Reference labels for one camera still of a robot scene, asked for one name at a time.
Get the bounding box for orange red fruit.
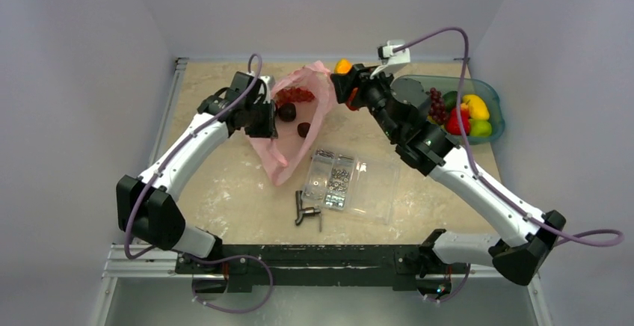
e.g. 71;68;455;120
333;58;352;75

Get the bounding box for dark purple plum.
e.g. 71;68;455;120
277;102;297;123

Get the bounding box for pink plastic bag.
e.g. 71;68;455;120
247;61;336;186

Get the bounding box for dark red fig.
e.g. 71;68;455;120
297;122;311;138

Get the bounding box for purple grapes bunch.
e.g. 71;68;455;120
428;87;448;125

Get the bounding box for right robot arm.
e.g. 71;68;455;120
330;64;566;286

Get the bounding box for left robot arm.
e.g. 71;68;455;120
116;72;277;273

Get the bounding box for red grapes cluster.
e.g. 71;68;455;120
274;87;316;106

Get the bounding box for dark green avocado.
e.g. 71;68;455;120
443;90;458;112

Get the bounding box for red apple in tub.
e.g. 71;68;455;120
444;103;470;135

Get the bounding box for clear plastic screw box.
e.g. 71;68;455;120
301;147;399;225

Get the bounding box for black metal tool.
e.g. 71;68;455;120
295;190;323;233

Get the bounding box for teal plastic tub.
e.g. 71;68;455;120
392;75;505;144

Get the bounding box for green lime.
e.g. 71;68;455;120
469;119;493;138

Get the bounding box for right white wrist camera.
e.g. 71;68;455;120
371;40;411;79

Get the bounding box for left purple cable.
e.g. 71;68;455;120
123;53;275;315

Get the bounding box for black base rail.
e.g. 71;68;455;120
175;244;468;295

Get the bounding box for aluminium frame rail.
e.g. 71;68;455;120
99;58;540;326

